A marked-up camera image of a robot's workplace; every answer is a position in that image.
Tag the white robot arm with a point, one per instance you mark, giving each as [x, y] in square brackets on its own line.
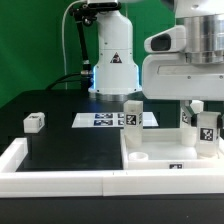
[198, 34]

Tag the white u-shaped obstacle fence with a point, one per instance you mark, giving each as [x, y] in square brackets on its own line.
[14, 184]

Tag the white square table top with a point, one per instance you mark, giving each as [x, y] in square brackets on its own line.
[163, 149]

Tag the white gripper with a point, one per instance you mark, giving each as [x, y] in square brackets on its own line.
[170, 77]

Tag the white marker tag sheet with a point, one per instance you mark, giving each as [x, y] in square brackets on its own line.
[112, 119]

